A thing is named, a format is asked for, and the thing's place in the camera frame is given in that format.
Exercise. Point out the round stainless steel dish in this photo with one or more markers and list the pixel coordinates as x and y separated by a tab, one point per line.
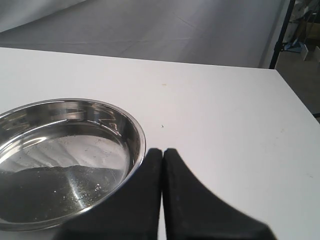
60	158

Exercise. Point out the black metal stand pole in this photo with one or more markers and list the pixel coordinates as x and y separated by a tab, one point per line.
279	43

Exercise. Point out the grey backdrop cloth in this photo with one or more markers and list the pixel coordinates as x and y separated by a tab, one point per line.
239	33

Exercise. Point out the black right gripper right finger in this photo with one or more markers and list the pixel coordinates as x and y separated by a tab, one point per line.
193	212

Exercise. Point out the white box on floor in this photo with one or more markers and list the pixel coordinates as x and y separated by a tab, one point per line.
306	54

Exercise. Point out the blue object on floor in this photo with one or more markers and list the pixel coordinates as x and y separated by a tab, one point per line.
294	47

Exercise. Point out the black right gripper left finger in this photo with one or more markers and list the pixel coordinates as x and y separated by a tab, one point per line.
131	213

